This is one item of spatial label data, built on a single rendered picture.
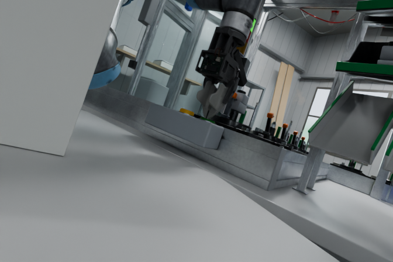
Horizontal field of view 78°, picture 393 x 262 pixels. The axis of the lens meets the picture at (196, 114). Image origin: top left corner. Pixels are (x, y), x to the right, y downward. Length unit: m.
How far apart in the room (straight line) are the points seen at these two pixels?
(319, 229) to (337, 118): 0.35
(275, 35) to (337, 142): 4.98
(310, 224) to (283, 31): 5.37
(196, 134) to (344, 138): 0.35
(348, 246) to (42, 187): 0.43
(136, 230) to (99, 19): 0.25
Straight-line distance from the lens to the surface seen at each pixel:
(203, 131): 0.57
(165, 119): 0.64
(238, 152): 0.60
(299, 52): 6.06
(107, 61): 0.59
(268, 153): 0.59
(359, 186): 1.91
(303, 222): 0.49
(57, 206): 0.23
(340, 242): 0.49
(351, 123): 0.73
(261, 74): 5.29
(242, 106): 0.82
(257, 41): 2.16
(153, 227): 0.24
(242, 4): 0.62
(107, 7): 0.35
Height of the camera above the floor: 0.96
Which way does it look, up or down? 1 degrees up
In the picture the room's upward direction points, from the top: 19 degrees clockwise
